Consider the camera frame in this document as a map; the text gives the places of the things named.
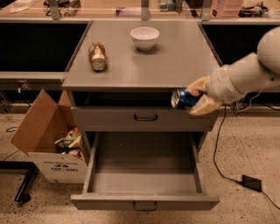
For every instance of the closed grey top drawer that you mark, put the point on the closed grey top drawer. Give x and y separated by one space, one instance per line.
138 119

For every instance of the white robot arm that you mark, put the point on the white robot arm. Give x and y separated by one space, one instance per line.
259 70

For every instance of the open grey middle drawer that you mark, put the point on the open grey middle drawer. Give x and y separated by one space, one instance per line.
144 172

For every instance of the pink plastic container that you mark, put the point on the pink plastic container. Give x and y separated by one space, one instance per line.
226 8

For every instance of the brown crumpled can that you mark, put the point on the brown crumpled can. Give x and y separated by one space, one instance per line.
97 56

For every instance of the open cardboard box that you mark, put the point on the open cardboard box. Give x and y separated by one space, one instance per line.
45 122

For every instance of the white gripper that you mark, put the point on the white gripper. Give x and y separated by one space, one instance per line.
220 85

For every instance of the black metal stand leg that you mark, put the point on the black metal stand leg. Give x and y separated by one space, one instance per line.
22 195

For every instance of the blue pepsi can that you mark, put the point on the blue pepsi can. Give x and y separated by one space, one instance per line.
184 98

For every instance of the white ceramic bowl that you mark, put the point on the white ceramic bowl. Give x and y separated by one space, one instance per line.
145 38

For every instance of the crumpled trash in box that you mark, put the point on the crumpled trash in box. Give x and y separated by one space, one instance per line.
71 144

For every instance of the grey drawer cabinet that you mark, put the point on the grey drawer cabinet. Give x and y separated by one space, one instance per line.
133 78

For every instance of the black power adapter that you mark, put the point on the black power adapter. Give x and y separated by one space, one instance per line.
252 183

